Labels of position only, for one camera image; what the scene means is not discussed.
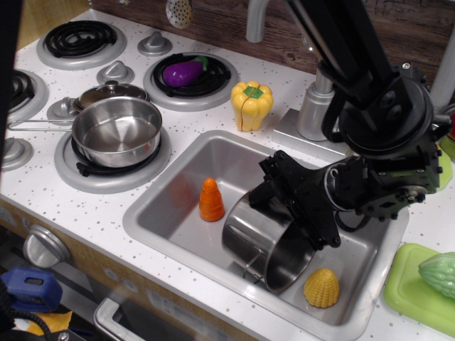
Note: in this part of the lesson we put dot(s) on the blue clamp tool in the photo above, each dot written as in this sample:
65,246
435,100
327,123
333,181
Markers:
32,290

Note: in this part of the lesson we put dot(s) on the steel saucepan with handle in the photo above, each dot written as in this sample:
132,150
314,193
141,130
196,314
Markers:
115,132

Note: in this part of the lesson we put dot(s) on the steel pot lid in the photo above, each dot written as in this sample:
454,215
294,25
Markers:
109,89

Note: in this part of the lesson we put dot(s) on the back right black burner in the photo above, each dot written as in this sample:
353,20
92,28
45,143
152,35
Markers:
210,90

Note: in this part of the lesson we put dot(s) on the front burner under saucepan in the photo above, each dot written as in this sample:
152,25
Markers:
66,161

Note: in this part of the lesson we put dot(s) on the purple toy eggplant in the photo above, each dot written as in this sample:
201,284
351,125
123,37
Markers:
185,73

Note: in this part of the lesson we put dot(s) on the silver stove knob front left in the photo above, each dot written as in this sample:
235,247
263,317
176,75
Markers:
17,153

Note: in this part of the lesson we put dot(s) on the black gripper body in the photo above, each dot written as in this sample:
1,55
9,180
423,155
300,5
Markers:
308,195

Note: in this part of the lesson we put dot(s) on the light green plate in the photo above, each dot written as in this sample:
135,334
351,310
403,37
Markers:
447,174

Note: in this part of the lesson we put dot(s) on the black burner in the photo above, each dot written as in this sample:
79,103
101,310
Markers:
210,90
81,45
29,95

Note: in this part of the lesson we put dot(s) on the yellow toy corn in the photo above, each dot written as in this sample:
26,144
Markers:
322,289

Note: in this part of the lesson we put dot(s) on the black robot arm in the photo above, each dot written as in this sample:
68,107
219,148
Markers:
382,112

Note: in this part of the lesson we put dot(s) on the silver stove knob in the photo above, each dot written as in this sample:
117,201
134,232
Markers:
17,153
155,45
63,109
117,71

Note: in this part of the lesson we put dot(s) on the silver oven door handle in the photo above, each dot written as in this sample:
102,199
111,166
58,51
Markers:
110,319

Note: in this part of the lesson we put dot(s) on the yellow cloth piece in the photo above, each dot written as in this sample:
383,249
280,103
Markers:
55,322

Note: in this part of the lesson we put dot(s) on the steel pot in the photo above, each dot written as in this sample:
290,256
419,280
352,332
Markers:
265,241

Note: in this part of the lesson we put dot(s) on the silver sink basin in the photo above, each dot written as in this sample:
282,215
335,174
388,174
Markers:
166,218

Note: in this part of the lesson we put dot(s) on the silver faucet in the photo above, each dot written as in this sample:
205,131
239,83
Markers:
300,130

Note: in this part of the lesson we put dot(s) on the back left black burner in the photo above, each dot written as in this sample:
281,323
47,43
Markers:
81,45

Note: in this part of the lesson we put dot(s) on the green toy bitter gourd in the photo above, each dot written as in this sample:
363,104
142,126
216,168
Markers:
438,272

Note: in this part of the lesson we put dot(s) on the orange toy carrot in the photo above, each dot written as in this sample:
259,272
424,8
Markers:
211,206

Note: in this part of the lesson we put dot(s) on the green square plate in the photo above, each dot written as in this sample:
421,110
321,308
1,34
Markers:
409,294

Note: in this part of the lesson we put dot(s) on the silver stove knob middle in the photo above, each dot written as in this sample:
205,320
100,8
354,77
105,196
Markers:
117,71

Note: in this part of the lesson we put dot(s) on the silver oven dial knob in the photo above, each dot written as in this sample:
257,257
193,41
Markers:
43,249

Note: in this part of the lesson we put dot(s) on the hanging slotted spoon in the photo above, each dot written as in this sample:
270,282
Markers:
179,13

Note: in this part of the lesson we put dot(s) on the silver stove knob top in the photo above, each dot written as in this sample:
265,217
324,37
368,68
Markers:
155,45

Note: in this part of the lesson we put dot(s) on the yellow toy bell pepper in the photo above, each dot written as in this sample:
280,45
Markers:
251,102

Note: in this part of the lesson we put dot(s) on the far left black burner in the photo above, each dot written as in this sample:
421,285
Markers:
29,95

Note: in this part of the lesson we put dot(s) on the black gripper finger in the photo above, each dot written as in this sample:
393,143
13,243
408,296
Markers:
263,193

